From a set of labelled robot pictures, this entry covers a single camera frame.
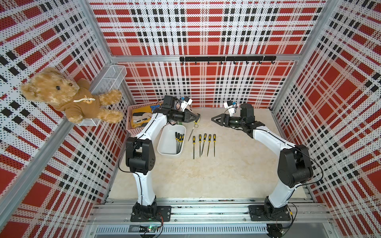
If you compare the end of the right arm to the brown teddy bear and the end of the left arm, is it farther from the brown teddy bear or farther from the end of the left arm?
the brown teddy bear

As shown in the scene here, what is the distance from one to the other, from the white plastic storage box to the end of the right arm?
1.02ft

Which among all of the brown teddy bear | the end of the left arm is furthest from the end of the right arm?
the brown teddy bear

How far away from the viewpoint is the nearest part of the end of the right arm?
0.69 metres

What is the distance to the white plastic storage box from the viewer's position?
0.96 m
